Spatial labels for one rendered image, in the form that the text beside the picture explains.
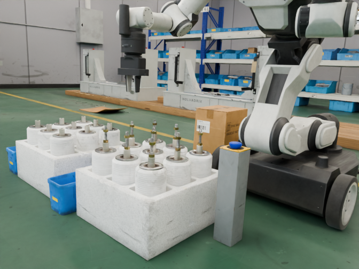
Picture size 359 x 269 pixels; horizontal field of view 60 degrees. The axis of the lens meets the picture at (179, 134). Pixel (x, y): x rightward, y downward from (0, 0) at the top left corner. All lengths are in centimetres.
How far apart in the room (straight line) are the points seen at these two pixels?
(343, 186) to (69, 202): 97
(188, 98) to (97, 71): 227
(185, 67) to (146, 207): 312
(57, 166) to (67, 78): 653
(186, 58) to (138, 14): 283
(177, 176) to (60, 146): 55
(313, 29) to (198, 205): 62
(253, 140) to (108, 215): 57
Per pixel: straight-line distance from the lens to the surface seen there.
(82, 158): 136
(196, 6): 133
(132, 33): 112
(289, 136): 115
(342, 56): 559
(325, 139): 151
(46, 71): 758
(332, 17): 83
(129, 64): 114
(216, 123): 197
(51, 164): 133
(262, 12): 119
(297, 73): 121
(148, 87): 445
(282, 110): 119
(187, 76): 387
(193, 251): 101
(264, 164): 130
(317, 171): 124
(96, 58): 559
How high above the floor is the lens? 55
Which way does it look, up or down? 12 degrees down
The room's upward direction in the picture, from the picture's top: 3 degrees clockwise
